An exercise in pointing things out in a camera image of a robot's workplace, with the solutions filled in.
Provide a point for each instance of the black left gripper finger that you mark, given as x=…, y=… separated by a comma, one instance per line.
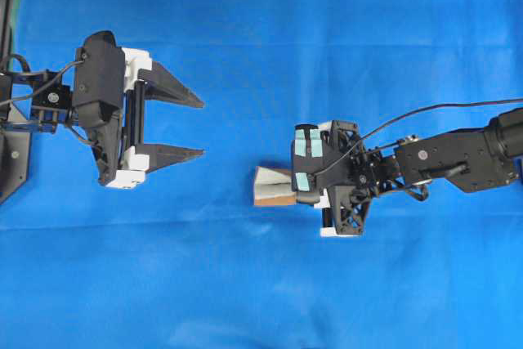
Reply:
x=161, y=156
x=161, y=85

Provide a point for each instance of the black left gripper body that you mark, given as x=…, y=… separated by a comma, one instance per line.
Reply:
x=117, y=145

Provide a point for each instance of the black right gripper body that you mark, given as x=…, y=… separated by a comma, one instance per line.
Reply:
x=349, y=180

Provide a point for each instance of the white brown sponge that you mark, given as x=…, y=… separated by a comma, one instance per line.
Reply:
x=272, y=187

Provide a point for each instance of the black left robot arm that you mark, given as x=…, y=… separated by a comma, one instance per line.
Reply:
x=38, y=101

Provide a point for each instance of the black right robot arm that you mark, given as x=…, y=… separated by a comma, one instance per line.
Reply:
x=472, y=159

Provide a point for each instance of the blue table cloth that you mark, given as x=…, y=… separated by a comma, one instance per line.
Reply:
x=186, y=260

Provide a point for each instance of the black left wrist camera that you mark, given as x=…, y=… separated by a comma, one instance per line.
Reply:
x=98, y=80

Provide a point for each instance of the black taped right wrist camera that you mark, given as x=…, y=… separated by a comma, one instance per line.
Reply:
x=307, y=159

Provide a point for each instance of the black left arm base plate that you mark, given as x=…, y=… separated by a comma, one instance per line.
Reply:
x=15, y=153

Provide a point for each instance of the black aluminium frame rail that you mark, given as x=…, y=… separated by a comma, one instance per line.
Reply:
x=7, y=5

